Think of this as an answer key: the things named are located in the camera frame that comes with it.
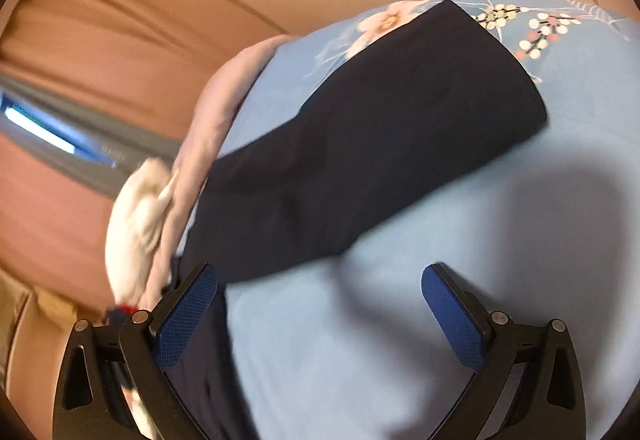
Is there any grey window frame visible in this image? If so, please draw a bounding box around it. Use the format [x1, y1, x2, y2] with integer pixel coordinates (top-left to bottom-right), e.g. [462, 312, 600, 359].
[1, 74, 180, 198]

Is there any pink curtain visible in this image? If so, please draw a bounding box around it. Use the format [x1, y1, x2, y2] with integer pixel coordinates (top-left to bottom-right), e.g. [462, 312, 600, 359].
[1, 0, 280, 310]

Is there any pink quilted comforter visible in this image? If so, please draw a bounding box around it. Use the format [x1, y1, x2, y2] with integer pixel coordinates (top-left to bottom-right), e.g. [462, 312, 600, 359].
[138, 34, 296, 310]

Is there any dark navy coat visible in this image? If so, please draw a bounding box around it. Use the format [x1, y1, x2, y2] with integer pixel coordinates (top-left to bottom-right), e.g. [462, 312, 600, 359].
[164, 0, 549, 440]

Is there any white fluffy blanket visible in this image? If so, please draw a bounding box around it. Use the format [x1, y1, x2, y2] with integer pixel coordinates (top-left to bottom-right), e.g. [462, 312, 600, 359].
[104, 158, 176, 307]

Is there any light blue floral bedsheet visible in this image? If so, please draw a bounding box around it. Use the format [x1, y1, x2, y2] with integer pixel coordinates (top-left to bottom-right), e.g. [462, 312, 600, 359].
[174, 0, 640, 440]

